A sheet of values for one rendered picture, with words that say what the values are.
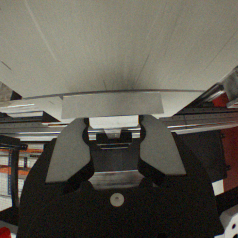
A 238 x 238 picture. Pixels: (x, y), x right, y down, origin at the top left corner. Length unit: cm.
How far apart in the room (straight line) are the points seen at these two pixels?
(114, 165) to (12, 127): 57
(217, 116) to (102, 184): 59
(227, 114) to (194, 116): 22
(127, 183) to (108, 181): 3
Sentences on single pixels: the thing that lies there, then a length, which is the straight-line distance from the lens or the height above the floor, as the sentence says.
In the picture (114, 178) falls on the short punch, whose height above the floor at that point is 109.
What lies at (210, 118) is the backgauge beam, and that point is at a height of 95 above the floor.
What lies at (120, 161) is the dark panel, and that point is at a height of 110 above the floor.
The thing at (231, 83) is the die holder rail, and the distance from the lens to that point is 39.
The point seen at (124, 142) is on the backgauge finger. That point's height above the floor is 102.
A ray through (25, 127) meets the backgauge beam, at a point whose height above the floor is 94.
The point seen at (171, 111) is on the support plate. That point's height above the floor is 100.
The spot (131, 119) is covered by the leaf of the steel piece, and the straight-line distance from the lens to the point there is 17.
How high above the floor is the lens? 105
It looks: 18 degrees down
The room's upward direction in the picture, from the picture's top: 177 degrees clockwise
